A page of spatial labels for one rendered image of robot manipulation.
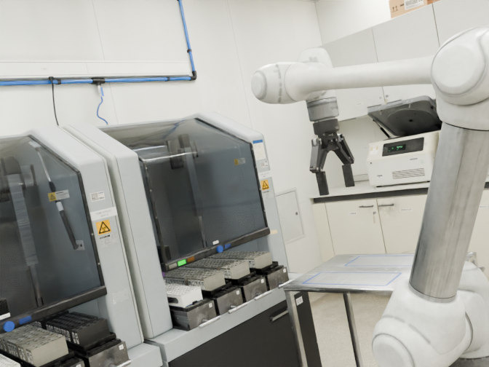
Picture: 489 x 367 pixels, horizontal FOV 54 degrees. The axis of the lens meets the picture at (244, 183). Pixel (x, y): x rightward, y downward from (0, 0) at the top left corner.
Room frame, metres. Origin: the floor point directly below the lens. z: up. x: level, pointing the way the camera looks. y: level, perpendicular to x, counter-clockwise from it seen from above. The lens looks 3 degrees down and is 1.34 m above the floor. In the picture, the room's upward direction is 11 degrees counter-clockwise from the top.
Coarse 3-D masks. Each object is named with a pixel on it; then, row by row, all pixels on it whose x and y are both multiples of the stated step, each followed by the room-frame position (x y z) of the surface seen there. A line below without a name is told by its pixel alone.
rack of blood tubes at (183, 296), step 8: (168, 288) 1.96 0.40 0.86; (176, 288) 1.94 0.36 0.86; (184, 288) 1.93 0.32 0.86; (192, 288) 1.89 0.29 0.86; (200, 288) 1.88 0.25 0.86; (168, 296) 1.88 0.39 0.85; (176, 296) 1.84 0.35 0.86; (184, 296) 1.82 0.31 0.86; (192, 296) 1.85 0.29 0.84; (200, 296) 1.88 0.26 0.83; (176, 304) 1.85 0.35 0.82; (184, 304) 1.82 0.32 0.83
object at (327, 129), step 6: (330, 120) 1.38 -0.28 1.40; (336, 120) 1.40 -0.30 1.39; (318, 126) 1.39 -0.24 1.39; (324, 126) 1.38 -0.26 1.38; (330, 126) 1.38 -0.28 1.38; (336, 126) 1.39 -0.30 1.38; (318, 132) 1.40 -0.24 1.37; (324, 132) 1.38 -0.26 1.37; (330, 132) 1.39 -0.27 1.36; (336, 132) 1.44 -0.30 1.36; (324, 138) 1.39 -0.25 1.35; (330, 138) 1.41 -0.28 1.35; (324, 144) 1.39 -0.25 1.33; (330, 150) 1.40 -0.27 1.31
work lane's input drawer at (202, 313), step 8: (192, 304) 1.83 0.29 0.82; (200, 304) 1.83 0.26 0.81; (208, 304) 1.85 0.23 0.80; (176, 312) 1.83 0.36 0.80; (184, 312) 1.79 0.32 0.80; (192, 312) 1.80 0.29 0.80; (200, 312) 1.82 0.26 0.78; (208, 312) 1.85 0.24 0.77; (176, 320) 1.84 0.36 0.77; (184, 320) 1.80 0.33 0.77; (192, 320) 1.79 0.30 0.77; (200, 320) 1.82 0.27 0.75; (208, 320) 1.80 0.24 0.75; (192, 328) 1.79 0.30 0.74; (200, 328) 1.76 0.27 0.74
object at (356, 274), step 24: (336, 264) 2.00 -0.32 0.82; (360, 264) 1.92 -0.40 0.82; (384, 264) 1.85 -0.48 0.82; (408, 264) 1.79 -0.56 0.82; (288, 288) 1.81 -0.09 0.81; (312, 288) 1.74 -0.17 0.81; (336, 288) 1.68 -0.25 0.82; (360, 288) 1.62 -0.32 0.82; (384, 288) 1.57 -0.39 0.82; (360, 360) 2.14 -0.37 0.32
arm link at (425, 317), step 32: (480, 32) 0.82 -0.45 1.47; (448, 64) 0.83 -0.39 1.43; (480, 64) 0.79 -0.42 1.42; (448, 96) 0.84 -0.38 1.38; (480, 96) 0.81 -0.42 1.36; (448, 128) 0.91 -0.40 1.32; (480, 128) 0.86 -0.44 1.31; (448, 160) 0.91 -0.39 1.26; (480, 160) 0.89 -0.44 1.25; (448, 192) 0.92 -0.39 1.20; (480, 192) 0.92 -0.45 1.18; (448, 224) 0.93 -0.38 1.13; (416, 256) 1.01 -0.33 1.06; (448, 256) 0.95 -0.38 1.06; (416, 288) 1.01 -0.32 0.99; (448, 288) 0.98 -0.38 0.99; (384, 320) 1.03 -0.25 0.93; (416, 320) 0.98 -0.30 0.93; (448, 320) 0.97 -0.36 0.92; (384, 352) 1.01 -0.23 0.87; (416, 352) 0.96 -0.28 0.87; (448, 352) 1.00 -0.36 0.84
